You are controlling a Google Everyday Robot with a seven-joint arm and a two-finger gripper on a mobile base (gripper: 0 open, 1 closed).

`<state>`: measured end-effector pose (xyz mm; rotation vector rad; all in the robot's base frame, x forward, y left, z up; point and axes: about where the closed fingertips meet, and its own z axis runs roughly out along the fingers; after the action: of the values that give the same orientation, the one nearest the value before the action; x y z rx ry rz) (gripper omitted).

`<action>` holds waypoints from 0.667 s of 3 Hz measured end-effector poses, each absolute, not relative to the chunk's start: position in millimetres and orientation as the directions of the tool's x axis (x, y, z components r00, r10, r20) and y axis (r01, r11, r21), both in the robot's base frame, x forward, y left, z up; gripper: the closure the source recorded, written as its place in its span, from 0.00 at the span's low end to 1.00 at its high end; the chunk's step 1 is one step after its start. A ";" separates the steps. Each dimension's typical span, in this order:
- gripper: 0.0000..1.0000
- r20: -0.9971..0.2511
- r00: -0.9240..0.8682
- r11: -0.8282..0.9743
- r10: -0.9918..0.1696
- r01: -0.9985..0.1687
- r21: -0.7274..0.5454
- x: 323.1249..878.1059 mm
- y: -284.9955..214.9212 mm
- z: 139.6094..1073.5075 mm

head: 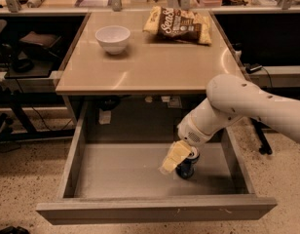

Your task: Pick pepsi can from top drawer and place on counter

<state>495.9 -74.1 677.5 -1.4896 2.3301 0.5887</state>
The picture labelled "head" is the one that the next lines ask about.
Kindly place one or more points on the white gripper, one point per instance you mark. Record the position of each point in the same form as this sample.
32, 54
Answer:
190, 132

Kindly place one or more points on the blue pepsi can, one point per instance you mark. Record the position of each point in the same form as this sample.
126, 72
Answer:
186, 169

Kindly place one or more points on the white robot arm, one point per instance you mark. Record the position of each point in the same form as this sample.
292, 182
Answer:
228, 99

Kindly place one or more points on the grey open drawer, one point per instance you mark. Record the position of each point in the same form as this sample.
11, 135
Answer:
112, 175

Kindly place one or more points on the beige counter cabinet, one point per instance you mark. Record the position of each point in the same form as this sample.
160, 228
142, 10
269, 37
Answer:
148, 66

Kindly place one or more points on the black table leg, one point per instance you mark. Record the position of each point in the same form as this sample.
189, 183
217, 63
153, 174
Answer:
265, 147

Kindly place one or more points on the black power adapter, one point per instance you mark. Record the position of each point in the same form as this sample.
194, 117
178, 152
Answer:
251, 68

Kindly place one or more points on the brown chips bag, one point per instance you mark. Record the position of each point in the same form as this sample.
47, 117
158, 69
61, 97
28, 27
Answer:
178, 25

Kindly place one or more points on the white ceramic bowl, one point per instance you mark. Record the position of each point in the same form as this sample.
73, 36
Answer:
113, 39

